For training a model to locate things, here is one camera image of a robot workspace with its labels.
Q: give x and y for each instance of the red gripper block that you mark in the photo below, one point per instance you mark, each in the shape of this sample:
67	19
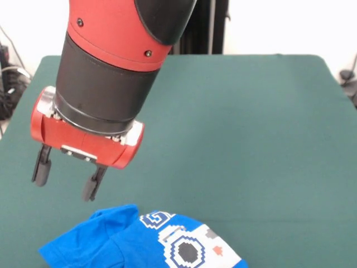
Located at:
83	142

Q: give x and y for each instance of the blue printed shirt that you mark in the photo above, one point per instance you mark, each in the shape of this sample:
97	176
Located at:
97	243

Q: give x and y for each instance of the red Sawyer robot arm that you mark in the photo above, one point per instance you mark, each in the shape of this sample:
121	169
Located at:
111	69

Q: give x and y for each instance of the dark green table cloth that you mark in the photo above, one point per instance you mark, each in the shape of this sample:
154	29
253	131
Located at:
237	139

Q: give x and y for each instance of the grey stand foot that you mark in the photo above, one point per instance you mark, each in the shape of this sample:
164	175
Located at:
347	75

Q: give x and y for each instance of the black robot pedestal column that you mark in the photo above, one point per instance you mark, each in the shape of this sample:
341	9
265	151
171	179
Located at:
203	28

